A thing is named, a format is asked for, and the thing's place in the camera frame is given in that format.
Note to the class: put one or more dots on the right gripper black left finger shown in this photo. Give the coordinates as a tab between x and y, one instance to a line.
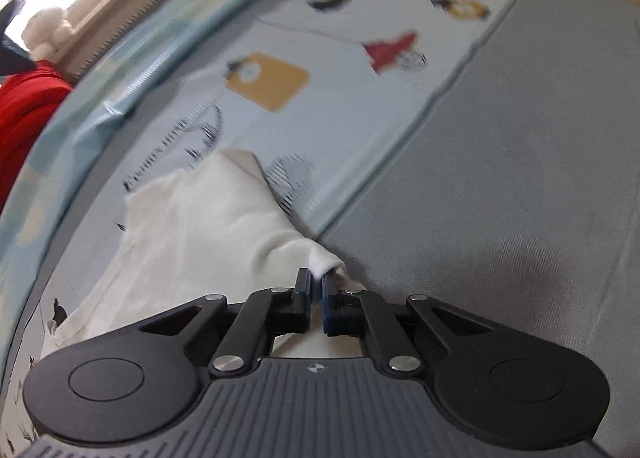
138	380

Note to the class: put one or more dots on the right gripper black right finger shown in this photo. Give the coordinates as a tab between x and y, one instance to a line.
493	382

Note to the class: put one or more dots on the white t-shirt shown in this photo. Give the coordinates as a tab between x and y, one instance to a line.
216	228

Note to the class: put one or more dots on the printed grey bed sheet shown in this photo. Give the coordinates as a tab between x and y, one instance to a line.
483	152

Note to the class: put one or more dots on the red knitted blanket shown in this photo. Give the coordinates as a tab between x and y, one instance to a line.
28	102

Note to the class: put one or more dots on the white plush toy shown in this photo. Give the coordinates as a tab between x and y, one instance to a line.
49	27

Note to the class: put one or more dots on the light blue patterned quilt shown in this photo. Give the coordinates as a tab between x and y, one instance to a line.
78	131

